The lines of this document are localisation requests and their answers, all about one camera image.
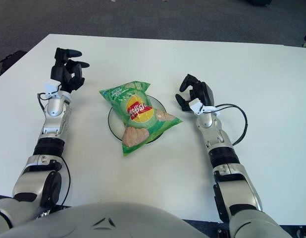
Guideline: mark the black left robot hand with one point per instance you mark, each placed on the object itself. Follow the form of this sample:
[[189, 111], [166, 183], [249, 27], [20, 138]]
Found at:
[[66, 74]]

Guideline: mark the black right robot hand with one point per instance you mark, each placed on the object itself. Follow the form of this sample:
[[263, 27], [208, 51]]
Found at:
[[205, 93]]

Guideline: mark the green potato chip bag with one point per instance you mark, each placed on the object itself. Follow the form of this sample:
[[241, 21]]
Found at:
[[138, 111]]

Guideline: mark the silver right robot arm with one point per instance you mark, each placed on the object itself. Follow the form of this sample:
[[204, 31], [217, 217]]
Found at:
[[217, 138]]

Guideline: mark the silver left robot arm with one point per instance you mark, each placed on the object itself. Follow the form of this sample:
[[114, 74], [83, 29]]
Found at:
[[54, 111]]

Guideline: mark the white plate with black rim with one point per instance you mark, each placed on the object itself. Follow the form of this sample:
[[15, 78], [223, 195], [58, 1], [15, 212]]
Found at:
[[114, 124]]

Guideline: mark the black bag on floor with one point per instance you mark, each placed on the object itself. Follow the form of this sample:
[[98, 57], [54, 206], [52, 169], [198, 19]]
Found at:
[[12, 59]]

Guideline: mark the grey robot torso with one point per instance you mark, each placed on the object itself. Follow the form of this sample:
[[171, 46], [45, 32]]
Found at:
[[106, 223]]

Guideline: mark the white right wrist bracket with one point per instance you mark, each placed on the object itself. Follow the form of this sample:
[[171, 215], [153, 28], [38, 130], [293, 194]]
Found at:
[[196, 105]]

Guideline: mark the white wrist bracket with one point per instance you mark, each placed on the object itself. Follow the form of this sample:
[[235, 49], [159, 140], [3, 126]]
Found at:
[[196, 105], [52, 86]]

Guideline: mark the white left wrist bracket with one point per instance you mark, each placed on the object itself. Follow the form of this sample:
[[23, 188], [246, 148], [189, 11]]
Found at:
[[52, 86]]

